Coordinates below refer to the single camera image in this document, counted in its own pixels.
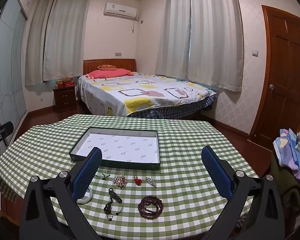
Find right white curtain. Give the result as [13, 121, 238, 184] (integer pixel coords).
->
[155, 0, 244, 92]

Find pile of folded clothes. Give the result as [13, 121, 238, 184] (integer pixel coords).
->
[273, 129, 300, 181]

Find dark red bead bracelet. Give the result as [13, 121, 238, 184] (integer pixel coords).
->
[137, 195, 164, 220]

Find orange embroidered cushion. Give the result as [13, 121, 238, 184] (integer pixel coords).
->
[97, 64, 117, 71]

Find pink pearl flower brooch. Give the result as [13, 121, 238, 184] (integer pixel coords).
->
[113, 173, 127, 189]

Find dark wooden nightstand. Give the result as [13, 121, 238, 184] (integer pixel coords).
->
[53, 86, 77, 113]

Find brown wooden door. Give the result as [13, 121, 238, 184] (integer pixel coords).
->
[250, 5, 300, 150]

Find black cord bead pendant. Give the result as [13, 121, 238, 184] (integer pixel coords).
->
[103, 188, 123, 221]

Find bed with patterned sheet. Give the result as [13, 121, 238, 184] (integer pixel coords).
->
[77, 72, 216, 119]

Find dark green shallow tray box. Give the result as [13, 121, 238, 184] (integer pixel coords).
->
[69, 126, 160, 171]

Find green white checkered tablecloth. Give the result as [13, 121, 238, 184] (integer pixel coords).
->
[0, 114, 256, 239]

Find white curtain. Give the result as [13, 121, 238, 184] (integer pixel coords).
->
[25, 0, 90, 86]
[155, 0, 244, 92]

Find wooden headboard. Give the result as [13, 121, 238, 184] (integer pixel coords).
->
[83, 59, 136, 75]

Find red gift boxes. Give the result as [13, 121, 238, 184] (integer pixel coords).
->
[56, 77, 75, 89]

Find white wall air conditioner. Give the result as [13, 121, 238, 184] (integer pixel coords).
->
[104, 3, 137, 19]

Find glass sliding wardrobe door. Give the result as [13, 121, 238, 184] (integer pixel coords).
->
[0, 0, 28, 136]

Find silver rhinestone leaf brooch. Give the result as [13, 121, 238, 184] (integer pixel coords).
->
[146, 177, 157, 188]

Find single pearl silver brooch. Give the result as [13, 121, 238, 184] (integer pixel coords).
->
[102, 173, 110, 180]

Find left white curtain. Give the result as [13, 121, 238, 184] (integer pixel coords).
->
[25, 0, 90, 86]

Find pink pillow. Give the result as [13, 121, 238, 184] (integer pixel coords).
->
[85, 68, 134, 79]

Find white jade bangle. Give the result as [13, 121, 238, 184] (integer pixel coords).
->
[76, 187, 93, 205]

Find red gold charm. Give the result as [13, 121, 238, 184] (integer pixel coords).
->
[133, 176, 142, 186]

